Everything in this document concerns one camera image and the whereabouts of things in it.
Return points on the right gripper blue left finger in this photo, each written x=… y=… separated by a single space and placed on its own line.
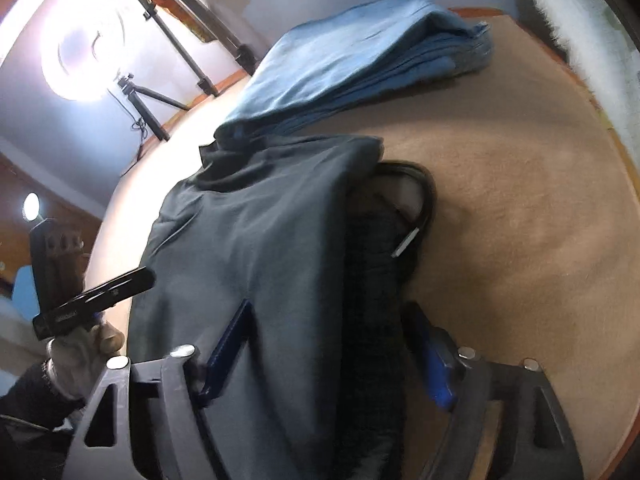
x=240 y=331

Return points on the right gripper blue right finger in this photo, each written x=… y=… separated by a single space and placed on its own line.
x=434 y=354

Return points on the left white knit glove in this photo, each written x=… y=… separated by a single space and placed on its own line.
x=76 y=360

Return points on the white clip-on lamp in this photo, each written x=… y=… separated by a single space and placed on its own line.
x=31 y=207

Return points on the black fuzzy left sleeve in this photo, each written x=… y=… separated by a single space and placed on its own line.
x=33 y=443

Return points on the orange patterned cloth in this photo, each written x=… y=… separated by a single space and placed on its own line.
x=173 y=8

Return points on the folded light blue jeans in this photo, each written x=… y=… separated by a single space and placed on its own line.
x=322 y=67

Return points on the large grey tripod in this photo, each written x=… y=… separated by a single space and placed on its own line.
x=207 y=27

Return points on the white green leaf quilt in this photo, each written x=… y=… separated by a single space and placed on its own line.
x=601 y=52

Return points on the white ring light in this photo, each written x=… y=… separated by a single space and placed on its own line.
x=84 y=47

